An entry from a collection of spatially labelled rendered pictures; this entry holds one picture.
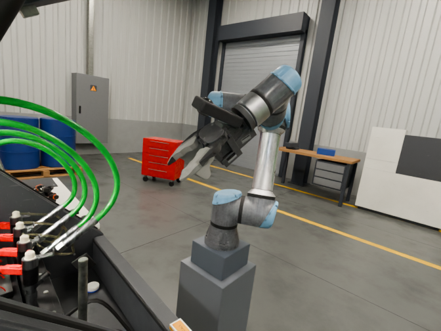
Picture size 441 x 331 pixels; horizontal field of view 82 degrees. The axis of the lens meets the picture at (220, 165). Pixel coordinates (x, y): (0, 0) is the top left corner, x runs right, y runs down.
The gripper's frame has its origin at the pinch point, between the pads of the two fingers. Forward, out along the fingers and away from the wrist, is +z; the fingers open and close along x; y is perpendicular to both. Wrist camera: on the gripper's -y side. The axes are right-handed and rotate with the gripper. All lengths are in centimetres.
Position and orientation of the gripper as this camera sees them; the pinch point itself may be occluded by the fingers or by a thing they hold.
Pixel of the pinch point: (175, 167)
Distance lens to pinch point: 57.0
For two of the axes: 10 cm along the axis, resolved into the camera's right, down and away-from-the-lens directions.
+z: -7.5, 6.6, -1.0
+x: -4.8, -4.3, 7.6
